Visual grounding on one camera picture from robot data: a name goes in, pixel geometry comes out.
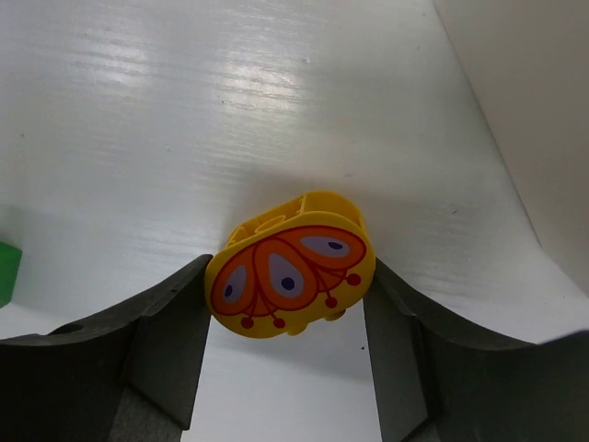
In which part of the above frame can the yellow round printed lego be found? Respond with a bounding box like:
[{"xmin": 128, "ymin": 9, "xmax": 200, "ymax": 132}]
[{"xmin": 204, "ymin": 191, "xmax": 376, "ymax": 339}]

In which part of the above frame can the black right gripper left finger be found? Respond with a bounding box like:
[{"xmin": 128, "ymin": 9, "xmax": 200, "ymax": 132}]
[{"xmin": 1, "ymin": 255, "xmax": 211, "ymax": 441}]

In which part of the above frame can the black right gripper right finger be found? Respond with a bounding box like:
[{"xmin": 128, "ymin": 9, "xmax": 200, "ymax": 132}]
[{"xmin": 364, "ymin": 263, "xmax": 588, "ymax": 441}]

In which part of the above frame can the green lego brick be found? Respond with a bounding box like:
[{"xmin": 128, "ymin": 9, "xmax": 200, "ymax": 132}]
[{"xmin": 0, "ymin": 242, "xmax": 22, "ymax": 308}]

